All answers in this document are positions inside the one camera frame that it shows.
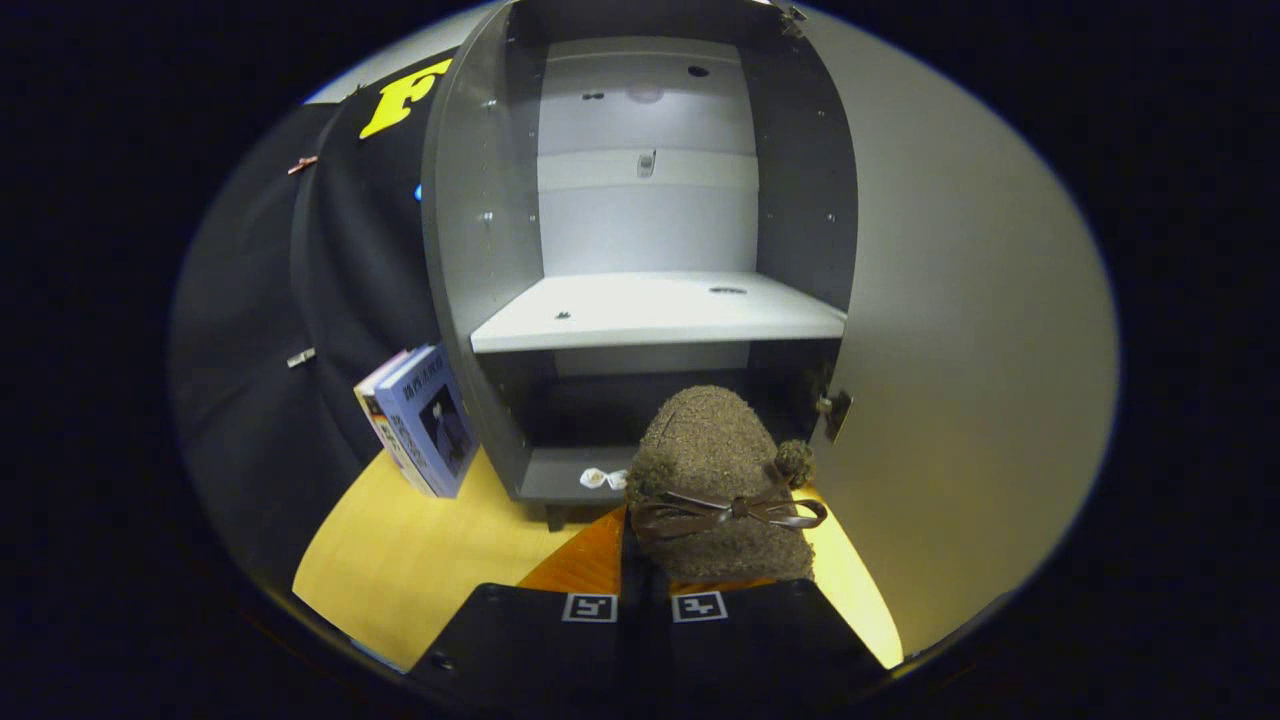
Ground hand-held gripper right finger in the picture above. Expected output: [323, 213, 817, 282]
[640, 575, 891, 707]

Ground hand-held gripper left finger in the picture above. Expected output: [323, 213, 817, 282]
[410, 505, 643, 707]

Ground brown fuzzy shoe with bow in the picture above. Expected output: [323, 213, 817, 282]
[627, 385, 829, 586]

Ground grey shoe cabinet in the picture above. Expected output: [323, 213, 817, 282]
[420, 0, 859, 531]

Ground beige shoe cabinet door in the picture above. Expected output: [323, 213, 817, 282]
[800, 5, 1121, 656]

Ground blue book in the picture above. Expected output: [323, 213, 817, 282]
[374, 345, 479, 499]

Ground white spine book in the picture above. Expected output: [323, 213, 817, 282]
[353, 350, 431, 491]

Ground black backdrop cloth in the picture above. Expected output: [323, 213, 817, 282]
[170, 50, 471, 591]

